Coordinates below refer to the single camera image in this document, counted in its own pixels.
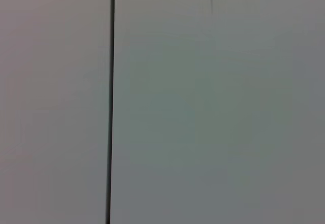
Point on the dark wall panel seam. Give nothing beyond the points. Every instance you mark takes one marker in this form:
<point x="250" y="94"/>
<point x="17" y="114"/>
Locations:
<point x="111" y="81"/>

